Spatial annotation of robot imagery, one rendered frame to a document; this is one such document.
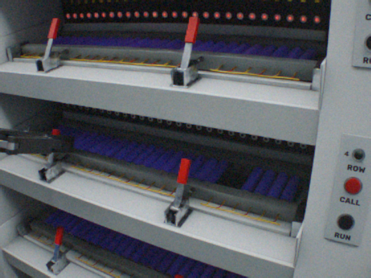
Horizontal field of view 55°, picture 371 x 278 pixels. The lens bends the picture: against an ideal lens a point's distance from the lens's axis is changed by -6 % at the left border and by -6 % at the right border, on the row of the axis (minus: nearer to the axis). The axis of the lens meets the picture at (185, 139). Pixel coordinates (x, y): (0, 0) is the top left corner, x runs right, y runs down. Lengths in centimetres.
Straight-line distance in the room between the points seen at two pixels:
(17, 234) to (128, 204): 38
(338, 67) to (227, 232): 26
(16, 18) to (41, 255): 49
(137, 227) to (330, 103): 33
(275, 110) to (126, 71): 25
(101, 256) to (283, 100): 47
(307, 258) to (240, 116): 19
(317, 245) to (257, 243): 9
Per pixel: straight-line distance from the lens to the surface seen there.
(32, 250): 86
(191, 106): 48
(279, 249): 50
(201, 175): 60
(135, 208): 58
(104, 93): 56
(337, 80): 41
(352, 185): 42
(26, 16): 84
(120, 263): 73
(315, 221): 45
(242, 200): 54
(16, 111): 84
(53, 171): 70
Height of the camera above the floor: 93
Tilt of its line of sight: 14 degrees down
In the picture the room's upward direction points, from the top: 3 degrees clockwise
